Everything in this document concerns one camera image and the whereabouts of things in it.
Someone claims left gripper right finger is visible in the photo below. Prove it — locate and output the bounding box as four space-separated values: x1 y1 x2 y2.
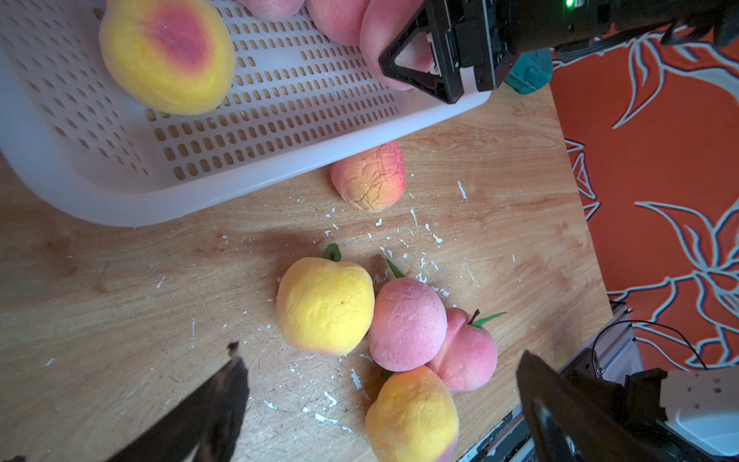
516 352 660 461

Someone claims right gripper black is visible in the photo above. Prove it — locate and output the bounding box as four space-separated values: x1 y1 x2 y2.
378 0 612 104

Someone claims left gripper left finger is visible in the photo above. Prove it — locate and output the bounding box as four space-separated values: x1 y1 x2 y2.
111 342 249 461

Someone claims pink peach with leaf upper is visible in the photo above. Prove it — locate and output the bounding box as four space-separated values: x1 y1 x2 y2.
359 0 435 92

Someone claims pink peach with leaf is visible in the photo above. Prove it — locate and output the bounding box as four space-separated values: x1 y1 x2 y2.
359 0 435 92
239 0 304 22
426 307 504 392

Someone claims pink peach with leaf lower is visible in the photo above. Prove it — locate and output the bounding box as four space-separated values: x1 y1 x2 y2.
426 307 504 392

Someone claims yellow red peach front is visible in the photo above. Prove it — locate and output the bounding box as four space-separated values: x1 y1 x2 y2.
365 366 459 461

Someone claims pink peach front with leaf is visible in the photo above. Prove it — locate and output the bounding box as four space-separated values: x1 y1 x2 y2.
239 0 304 22

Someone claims pink plastic perforated basket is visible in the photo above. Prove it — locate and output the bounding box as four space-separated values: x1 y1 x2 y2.
1 1 488 227

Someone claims orange pink peach near basket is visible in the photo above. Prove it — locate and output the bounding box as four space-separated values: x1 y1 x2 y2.
330 142 406 213

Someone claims green plastic tool case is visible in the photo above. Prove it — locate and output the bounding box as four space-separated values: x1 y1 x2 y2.
505 48 553 95

